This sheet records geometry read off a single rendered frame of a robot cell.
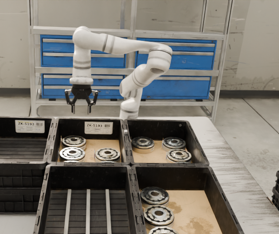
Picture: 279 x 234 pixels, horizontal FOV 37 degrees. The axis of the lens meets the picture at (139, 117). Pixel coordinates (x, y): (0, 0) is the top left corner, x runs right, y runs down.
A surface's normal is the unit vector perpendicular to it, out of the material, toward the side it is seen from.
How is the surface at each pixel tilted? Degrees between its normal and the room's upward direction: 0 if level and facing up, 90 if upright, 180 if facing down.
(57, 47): 90
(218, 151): 0
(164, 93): 90
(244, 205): 0
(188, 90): 90
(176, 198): 0
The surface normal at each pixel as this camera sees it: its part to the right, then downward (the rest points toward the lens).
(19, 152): 0.07, -0.91
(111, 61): 0.16, 0.41
